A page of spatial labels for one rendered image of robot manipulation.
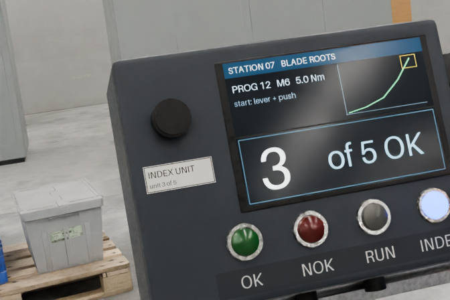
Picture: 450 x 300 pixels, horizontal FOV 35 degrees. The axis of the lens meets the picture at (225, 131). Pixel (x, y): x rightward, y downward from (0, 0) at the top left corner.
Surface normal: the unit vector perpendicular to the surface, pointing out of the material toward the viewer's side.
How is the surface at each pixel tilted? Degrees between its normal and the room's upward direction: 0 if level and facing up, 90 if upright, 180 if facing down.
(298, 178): 75
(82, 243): 96
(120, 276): 90
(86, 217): 96
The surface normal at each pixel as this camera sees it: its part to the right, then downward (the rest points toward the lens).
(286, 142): 0.19, -0.13
